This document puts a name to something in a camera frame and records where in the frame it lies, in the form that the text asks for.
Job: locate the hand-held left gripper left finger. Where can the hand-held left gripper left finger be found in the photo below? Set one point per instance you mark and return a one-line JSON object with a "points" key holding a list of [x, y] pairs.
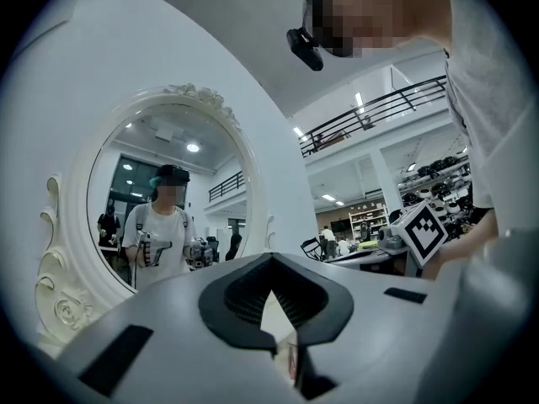
{"points": [[168, 331]]}

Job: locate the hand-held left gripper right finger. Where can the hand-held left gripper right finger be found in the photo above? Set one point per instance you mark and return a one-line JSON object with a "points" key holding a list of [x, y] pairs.
{"points": [[379, 343]]}

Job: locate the oval mirror white ornate frame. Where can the oval mirror white ornate frame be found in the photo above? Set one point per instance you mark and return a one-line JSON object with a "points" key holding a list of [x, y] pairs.
{"points": [[76, 225]]}

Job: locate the person's grey shirt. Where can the person's grey shirt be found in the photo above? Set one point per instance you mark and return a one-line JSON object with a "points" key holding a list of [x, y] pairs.
{"points": [[492, 99]]}

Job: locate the person's head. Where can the person's head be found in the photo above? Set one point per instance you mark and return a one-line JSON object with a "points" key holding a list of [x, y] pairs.
{"points": [[379, 11]]}

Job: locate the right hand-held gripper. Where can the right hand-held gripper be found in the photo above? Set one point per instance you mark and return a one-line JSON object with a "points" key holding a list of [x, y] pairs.
{"points": [[421, 234]]}

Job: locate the yellow green bag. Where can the yellow green bag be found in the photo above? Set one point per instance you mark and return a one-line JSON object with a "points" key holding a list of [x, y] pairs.
{"points": [[368, 245]]}

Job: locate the black head-worn camera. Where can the black head-worn camera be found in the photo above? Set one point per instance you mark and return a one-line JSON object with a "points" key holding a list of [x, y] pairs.
{"points": [[305, 49]]}

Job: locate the white shelf of round devices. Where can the white shelf of round devices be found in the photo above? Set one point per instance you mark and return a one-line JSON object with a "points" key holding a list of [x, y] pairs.
{"points": [[438, 183]]}

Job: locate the black folding chair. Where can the black folding chair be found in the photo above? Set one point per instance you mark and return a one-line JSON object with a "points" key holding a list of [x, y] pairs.
{"points": [[315, 248]]}

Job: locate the black balcony railing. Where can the black balcony railing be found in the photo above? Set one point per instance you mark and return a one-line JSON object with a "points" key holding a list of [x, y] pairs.
{"points": [[370, 116]]}

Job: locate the person's right forearm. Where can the person's right forearm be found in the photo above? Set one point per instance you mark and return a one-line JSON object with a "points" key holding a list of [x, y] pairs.
{"points": [[467, 242]]}

